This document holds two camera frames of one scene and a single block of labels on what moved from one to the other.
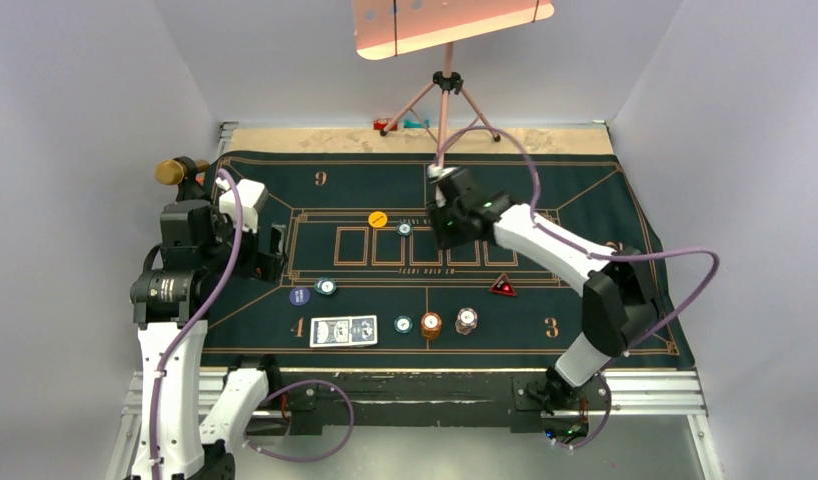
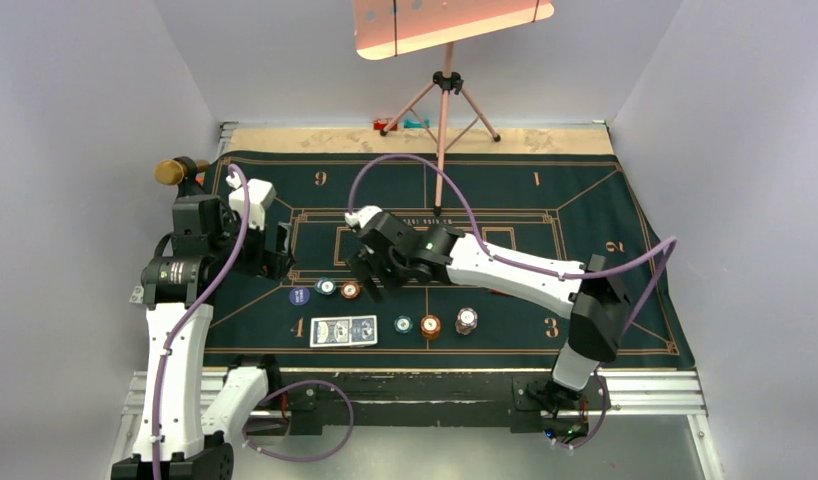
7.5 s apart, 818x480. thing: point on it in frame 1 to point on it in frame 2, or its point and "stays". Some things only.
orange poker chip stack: x=431 y=324 stays
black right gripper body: x=447 y=224 to x=390 y=271
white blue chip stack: x=466 y=321 stays
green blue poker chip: x=403 y=324 stays
